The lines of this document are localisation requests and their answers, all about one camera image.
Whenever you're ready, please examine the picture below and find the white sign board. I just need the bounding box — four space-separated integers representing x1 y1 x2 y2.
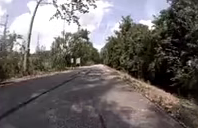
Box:
70 57 82 67

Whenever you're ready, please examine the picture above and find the row of bushes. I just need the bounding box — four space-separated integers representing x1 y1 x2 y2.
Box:
100 0 198 99

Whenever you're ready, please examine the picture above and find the grey asphalt road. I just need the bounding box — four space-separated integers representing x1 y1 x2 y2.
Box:
0 64 185 128

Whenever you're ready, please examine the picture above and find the leaning pole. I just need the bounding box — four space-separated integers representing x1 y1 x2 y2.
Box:
22 0 44 73

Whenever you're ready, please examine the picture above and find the row of trees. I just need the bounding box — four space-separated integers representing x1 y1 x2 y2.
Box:
0 0 101 84

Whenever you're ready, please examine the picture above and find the dry grass verge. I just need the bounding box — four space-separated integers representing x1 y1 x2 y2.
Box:
105 64 198 128

